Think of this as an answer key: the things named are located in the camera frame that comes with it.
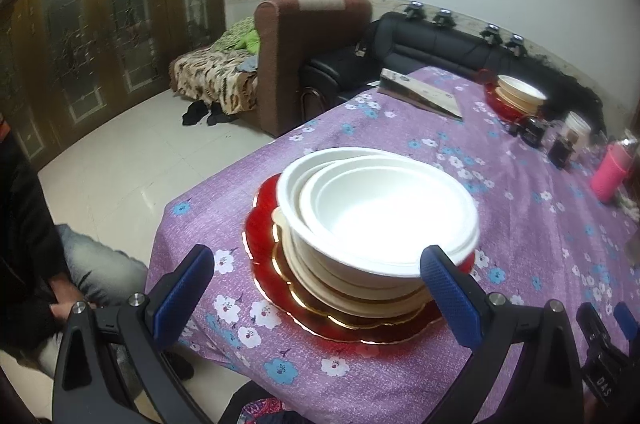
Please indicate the brown fabric sofa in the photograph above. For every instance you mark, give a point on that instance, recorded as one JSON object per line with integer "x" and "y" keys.
{"x": 290, "y": 63}

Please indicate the flat cardboard box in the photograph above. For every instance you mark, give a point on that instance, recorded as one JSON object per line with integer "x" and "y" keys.
{"x": 425, "y": 96}

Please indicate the black camera device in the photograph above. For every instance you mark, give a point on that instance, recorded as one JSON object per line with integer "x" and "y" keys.
{"x": 516, "y": 44}
{"x": 444, "y": 17}
{"x": 492, "y": 34}
{"x": 414, "y": 10}

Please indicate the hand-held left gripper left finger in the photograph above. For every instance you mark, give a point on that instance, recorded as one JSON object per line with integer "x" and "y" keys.
{"x": 182, "y": 299}

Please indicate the small white paper bowl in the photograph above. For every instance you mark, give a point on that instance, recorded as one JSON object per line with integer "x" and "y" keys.
{"x": 380, "y": 209}

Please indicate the green cloth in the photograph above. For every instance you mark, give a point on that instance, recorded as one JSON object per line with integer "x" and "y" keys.
{"x": 240, "y": 36}

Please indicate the large red plate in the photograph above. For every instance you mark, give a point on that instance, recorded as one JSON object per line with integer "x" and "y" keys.
{"x": 260, "y": 216}

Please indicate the dark patterned cloth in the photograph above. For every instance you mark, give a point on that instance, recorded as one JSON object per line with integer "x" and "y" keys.
{"x": 270, "y": 406}

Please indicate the black leather sofa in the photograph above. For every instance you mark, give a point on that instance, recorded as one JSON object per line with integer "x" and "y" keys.
{"x": 415, "y": 43}

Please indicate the dark red chair back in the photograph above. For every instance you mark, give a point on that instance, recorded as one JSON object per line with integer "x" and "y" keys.
{"x": 307, "y": 103}

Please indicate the wooden cabinet with glass doors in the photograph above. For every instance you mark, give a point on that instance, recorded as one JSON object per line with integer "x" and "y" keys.
{"x": 75, "y": 53}

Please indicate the pink cup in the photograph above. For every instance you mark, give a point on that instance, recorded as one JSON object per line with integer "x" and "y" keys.
{"x": 611, "y": 171}

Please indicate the purple floral tablecloth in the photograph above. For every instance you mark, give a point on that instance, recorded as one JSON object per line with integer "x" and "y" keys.
{"x": 525, "y": 254}

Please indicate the black box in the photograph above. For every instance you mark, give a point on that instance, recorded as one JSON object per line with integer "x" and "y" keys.
{"x": 531, "y": 131}
{"x": 560, "y": 152}

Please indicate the leaf patterned blanket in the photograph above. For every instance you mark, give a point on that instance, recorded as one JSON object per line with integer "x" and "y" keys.
{"x": 210, "y": 78}

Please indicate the beige paper bowl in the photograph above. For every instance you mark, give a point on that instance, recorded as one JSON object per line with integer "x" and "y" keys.
{"x": 517, "y": 105}
{"x": 350, "y": 294}

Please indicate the stack of white bowls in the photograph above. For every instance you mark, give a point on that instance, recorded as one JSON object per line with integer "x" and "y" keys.
{"x": 287, "y": 199}

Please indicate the black clothes heap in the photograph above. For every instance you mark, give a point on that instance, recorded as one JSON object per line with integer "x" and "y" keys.
{"x": 205, "y": 113}

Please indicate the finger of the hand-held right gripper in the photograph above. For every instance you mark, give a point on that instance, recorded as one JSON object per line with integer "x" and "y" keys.
{"x": 592, "y": 329}
{"x": 626, "y": 319}

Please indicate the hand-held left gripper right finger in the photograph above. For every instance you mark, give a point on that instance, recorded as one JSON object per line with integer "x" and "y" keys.
{"x": 450, "y": 294}

